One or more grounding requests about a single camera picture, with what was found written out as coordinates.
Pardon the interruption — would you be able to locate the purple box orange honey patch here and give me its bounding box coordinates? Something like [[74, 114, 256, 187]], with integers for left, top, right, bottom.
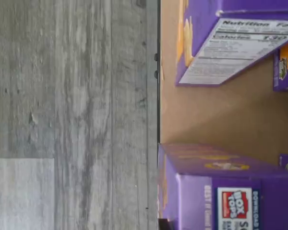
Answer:
[[273, 40, 288, 92], [175, 0, 288, 87]]

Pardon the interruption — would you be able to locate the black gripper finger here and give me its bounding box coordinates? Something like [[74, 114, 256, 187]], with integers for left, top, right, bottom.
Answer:
[[158, 218, 176, 230]]

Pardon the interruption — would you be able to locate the brown shelf board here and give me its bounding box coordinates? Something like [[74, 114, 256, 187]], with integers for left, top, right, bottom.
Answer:
[[160, 0, 288, 166]]

